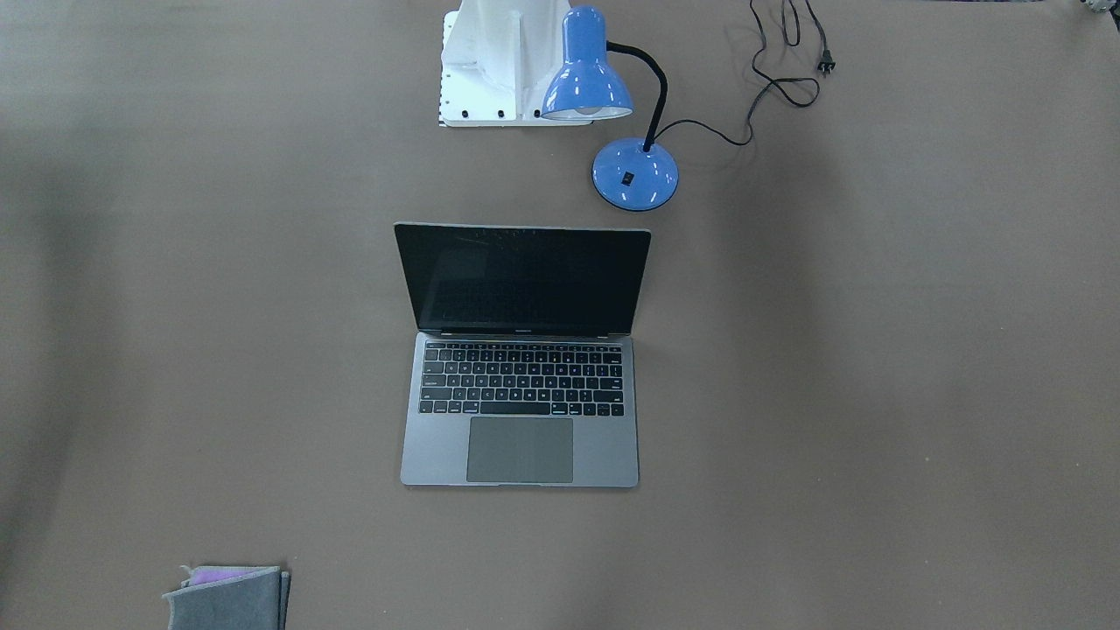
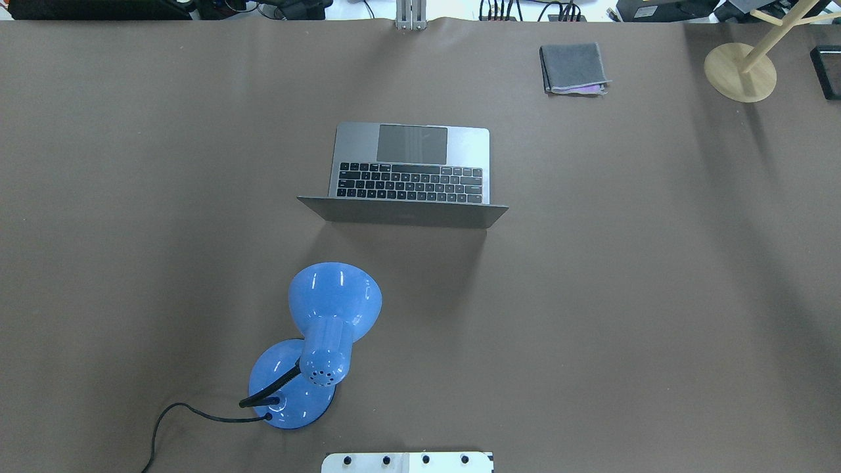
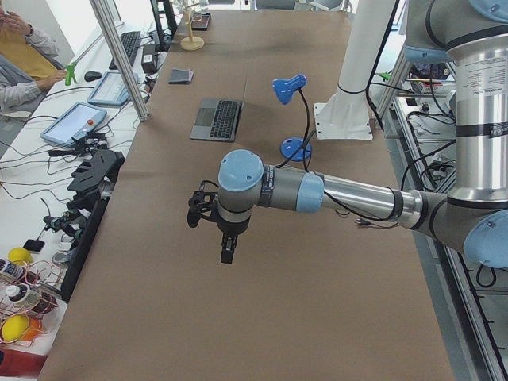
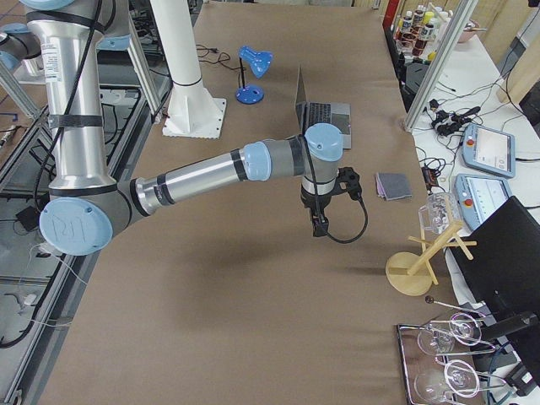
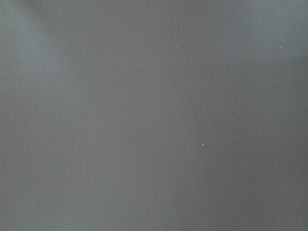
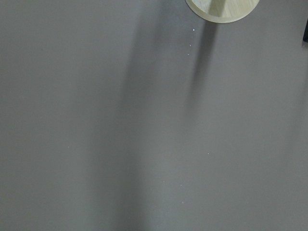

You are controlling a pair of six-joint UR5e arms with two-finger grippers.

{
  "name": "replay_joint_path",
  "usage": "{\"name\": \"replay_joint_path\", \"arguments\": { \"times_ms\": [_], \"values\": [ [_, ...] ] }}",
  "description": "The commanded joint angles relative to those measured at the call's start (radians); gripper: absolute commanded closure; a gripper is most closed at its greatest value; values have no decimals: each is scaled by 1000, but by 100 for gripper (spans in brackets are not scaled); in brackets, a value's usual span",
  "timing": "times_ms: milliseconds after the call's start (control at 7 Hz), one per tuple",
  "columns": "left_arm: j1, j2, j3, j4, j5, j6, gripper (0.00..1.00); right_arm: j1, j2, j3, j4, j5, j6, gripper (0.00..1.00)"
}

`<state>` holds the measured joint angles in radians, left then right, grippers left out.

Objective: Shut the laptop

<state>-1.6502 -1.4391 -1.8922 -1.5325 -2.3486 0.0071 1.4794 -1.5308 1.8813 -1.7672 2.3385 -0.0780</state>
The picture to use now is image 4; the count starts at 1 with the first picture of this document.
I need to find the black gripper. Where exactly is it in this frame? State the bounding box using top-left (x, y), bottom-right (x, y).
top-left (300, 167), bottom-right (362, 237)

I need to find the grey laptop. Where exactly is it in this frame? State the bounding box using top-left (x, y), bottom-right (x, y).
top-left (294, 66), bottom-right (352, 149)

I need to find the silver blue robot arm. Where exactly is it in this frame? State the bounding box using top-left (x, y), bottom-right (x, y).
top-left (25, 1), bottom-right (362, 256)

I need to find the folded grey purple cloth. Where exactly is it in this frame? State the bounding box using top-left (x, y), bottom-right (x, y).
top-left (375, 172), bottom-right (413, 201)

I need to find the wooden mug tree stand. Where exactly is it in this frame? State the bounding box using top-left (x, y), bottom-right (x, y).
top-left (386, 220), bottom-right (478, 296)

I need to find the clear glass mug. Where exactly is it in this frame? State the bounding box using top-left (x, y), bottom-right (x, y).
top-left (418, 192), bottom-right (462, 235)

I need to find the small black electronics box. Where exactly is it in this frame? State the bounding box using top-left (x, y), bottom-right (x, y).
top-left (421, 166), bottom-right (439, 190)

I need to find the lower blue teach pendant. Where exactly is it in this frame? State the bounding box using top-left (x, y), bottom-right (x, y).
top-left (454, 174), bottom-right (512, 230)

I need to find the blue teach pendant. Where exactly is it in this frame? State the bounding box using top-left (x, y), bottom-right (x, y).
top-left (462, 123), bottom-right (516, 179)
top-left (454, 174), bottom-right (512, 230)

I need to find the upper clear wine glass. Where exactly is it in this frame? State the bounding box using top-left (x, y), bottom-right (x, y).
top-left (417, 312), bottom-right (481, 356)

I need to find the clear wine glass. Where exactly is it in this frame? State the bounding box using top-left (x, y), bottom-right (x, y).
top-left (413, 359), bottom-right (480, 404)
top-left (417, 312), bottom-right (481, 356)

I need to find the blue desk lamp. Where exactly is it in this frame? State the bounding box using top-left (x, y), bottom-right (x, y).
top-left (235, 46), bottom-right (273, 105)

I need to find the upper blue teach pendant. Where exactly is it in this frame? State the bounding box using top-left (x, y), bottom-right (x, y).
top-left (462, 123), bottom-right (516, 179)

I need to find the black office chair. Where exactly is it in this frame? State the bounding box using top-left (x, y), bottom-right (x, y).
top-left (451, 197), bottom-right (539, 374)

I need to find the lower clear wine glass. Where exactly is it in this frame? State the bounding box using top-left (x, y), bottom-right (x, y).
top-left (413, 359), bottom-right (480, 404)

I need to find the rack of paint bottles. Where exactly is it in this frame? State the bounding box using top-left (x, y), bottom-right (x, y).
top-left (391, 2), bottom-right (452, 62)

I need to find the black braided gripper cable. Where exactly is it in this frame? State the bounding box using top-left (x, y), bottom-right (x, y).
top-left (315, 194), bottom-right (369, 243)

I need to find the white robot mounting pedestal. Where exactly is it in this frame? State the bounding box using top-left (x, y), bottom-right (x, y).
top-left (151, 0), bottom-right (226, 139)

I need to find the metal wire glass rack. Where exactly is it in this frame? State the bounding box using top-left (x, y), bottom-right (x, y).
top-left (396, 305), bottom-right (505, 404)

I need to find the black lamp power cord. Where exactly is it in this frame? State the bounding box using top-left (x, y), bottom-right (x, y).
top-left (194, 43), bottom-right (246, 85)

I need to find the aluminium frame post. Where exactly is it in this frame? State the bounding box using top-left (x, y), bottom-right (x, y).
top-left (403, 0), bottom-right (478, 133)

